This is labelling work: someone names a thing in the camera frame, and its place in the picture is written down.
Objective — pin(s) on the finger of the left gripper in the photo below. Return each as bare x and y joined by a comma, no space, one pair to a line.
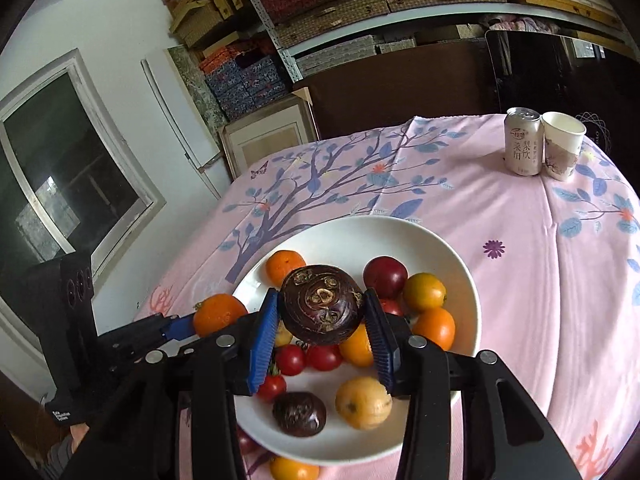
125,351
179,329

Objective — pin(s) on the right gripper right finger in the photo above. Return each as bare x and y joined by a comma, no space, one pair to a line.
505,434

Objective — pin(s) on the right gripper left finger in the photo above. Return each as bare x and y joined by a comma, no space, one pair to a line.
137,434

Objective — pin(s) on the large orange mandarin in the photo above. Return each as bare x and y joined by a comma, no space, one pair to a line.
215,313

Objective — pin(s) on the yellow-orange round fruit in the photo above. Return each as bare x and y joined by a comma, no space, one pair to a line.
424,291

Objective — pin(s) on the dark brown water chestnut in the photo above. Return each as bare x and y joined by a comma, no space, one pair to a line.
320,305

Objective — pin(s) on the dark red plum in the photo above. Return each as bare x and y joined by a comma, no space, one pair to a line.
386,275

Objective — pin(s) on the yellow round fruit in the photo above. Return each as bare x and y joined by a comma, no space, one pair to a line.
363,403

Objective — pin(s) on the white round plate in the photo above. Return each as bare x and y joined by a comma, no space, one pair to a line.
350,244

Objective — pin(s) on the white framed window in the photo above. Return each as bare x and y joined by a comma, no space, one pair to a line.
69,181

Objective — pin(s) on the pink printed tablecloth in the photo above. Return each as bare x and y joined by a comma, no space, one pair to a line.
556,263

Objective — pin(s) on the framed picture leaning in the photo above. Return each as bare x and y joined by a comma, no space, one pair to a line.
286,123

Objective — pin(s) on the white drink can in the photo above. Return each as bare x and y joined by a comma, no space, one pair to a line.
523,139

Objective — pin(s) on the white paper cup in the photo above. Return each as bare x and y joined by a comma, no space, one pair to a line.
563,136

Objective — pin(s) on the black glass cabinet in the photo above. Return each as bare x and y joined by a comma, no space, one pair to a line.
551,73

